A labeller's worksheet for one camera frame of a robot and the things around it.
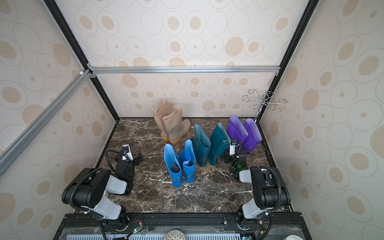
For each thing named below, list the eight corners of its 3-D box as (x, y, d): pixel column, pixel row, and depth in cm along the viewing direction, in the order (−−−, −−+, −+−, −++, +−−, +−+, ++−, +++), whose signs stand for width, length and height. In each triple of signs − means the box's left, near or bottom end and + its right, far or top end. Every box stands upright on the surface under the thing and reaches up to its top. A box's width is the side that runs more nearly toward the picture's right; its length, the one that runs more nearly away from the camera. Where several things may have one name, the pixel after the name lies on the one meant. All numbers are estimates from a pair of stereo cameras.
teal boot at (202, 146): (193, 171, 93) (193, 147, 72) (193, 151, 103) (193, 124, 82) (206, 171, 93) (210, 147, 73) (205, 151, 103) (208, 124, 82)
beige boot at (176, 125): (169, 145, 106) (163, 119, 86) (185, 122, 120) (183, 95, 100) (176, 148, 105) (171, 122, 84) (191, 124, 119) (191, 97, 98)
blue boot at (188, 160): (183, 188, 87) (179, 167, 66) (184, 164, 97) (181, 139, 76) (195, 188, 87) (195, 167, 66) (195, 164, 97) (195, 139, 76)
